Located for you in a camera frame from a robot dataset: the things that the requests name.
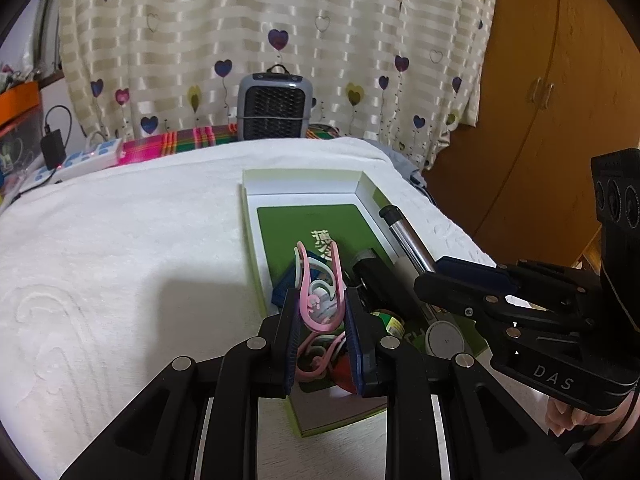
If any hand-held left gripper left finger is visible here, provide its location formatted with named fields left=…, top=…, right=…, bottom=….
left=60, top=287, right=301, bottom=480

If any grey and white round disc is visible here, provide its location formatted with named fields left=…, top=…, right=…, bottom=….
left=425, top=317, right=467, bottom=359

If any clear bin with orange lid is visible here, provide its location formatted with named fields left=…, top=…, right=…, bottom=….
left=0, top=82, right=43, bottom=181

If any pink plastic clip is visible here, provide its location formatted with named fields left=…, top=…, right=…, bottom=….
left=295, top=332, right=348, bottom=382
left=295, top=241, right=348, bottom=333

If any black plastic tool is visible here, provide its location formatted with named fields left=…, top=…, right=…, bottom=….
left=348, top=249, right=426, bottom=322

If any heart print curtain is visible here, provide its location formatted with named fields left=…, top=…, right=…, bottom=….
left=57, top=0, right=501, bottom=171

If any green cardboard box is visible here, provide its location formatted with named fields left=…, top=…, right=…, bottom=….
left=241, top=167, right=493, bottom=438

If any grey space heater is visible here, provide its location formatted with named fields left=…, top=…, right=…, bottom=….
left=236, top=65, right=314, bottom=141

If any black charger cable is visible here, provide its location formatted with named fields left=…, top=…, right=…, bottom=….
left=44, top=105, right=74, bottom=137

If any blue translucent usb tester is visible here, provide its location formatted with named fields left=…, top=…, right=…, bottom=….
left=271, top=264, right=322, bottom=311

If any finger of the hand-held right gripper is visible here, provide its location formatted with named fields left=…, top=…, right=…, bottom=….
left=414, top=270, right=597, bottom=342
left=434, top=256, right=607, bottom=314

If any wooden wardrobe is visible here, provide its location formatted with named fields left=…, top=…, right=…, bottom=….
left=425, top=0, right=640, bottom=271

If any white and blue power strip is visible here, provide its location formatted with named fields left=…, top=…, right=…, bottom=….
left=25, top=139, right=125, bottom=183

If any grey cloth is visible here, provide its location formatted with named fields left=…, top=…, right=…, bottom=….
left=370, top=140, right=429, bottom=190

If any brown bottle with red cap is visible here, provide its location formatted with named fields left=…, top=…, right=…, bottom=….
left=330, top=307, right=407, bottom=393

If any black charger adapter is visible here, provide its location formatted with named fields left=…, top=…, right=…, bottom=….
left=41, top=129, right=67, bottom=168

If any colourful plaid cloth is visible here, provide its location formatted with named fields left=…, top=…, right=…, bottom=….
left=120, top=124, right=346, bottom=163

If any person's right hand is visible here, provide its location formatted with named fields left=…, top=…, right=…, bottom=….
left=546, top=395, right=640, bottom=443

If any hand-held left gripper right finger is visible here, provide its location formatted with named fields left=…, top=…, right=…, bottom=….
left=345, top=285, right=583, bottom=480

